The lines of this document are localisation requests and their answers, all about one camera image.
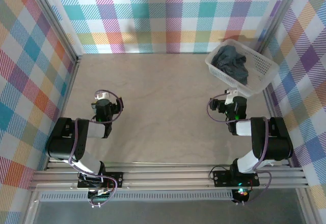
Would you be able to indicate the dark grey t-shirt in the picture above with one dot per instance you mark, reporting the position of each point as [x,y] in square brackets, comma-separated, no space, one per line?
[230,66]

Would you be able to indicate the white perforated plastic basket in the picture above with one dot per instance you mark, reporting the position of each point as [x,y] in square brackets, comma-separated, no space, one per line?
[259,63]

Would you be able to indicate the small electronics board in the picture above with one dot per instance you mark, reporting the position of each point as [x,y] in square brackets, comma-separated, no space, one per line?
[241,193]
[100,193]

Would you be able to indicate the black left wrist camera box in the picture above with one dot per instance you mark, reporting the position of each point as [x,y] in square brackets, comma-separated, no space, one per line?
[119,104]

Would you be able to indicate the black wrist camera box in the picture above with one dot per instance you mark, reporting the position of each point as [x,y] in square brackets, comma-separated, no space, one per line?
[216,105]
[119,104]

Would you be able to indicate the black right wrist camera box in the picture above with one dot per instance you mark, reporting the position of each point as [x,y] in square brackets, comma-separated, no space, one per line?
[216,105]

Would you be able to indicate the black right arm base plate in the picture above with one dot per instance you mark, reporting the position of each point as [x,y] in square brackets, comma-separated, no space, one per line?
[221,178]

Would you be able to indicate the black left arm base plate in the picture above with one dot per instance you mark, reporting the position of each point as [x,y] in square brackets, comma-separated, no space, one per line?
[115,179]

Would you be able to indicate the aluminium mounting rail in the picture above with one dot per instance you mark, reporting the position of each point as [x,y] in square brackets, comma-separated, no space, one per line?
[165,175]

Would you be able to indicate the aluminium frame post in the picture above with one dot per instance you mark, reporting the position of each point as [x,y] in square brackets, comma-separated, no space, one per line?
[54,23]
[278,17]

